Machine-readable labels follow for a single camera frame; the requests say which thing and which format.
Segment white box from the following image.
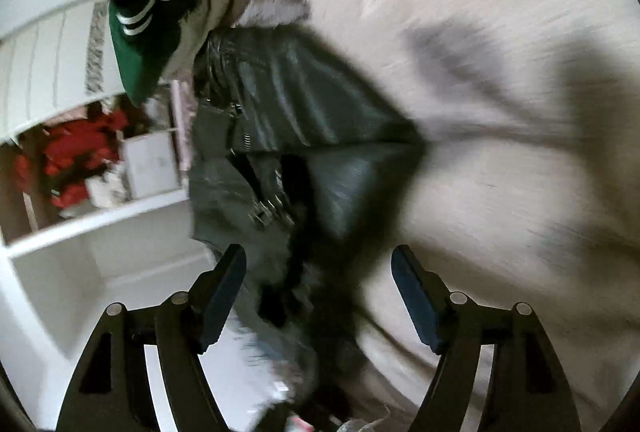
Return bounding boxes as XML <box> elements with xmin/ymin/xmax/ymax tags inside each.
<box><xmin>121</xmin><ymin>133</ymin><xmax>182</xmax><ymax>200</ymax></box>

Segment light beige bed sheet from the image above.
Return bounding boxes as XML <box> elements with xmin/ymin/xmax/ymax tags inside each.
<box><xmin>235</xmin><ymin>0</ymin><xmax>640</xmax><ymax>432</ymax></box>

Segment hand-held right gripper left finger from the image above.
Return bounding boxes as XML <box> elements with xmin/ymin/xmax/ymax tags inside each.
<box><xmin>56</xmin><ymin>243</ymin><xmax>248</xmax><ymax>432</ymax></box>

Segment green black striped garment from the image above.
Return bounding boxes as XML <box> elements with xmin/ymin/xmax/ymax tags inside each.
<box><xmin>106</xmin><ymin>0</ymin><xmax>211</xmax><ymax>107</ymax></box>

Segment black leather jacket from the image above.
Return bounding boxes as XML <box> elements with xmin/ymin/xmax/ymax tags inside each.
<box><xmin>187</xmin><ymin>26</ymin><xmax>426</xmax><ymax>413</ymax></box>

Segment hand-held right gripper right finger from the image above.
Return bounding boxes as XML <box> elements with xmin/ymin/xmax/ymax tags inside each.
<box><xmin>390</xmin><ymin>245</ymin><xmax>583</xmax><ymax>432</ymax></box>

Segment red clothes on shelf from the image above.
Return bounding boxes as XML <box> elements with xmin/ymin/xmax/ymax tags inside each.
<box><xmin>14</xmin><ymin>111</ymin><xmax>127</xmax><ymax>209</ymax></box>

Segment white shelf unit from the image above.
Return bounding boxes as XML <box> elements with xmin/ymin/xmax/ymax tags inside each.
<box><xmin>0</xmin><ymin>0</ymin><xmax>221</xmax><ymax>413</ymax></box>

